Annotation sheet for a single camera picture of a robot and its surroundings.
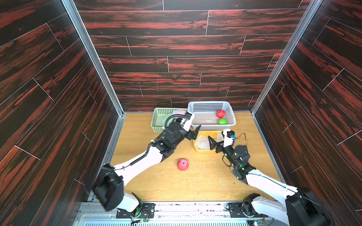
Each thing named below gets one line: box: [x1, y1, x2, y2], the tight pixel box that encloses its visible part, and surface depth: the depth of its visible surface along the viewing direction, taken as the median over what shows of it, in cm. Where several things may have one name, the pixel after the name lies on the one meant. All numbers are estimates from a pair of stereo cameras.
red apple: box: [216, 109, 226, 119], surface depth 113 cm
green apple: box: [217, 118, 228, 125], surface depth 107 cm
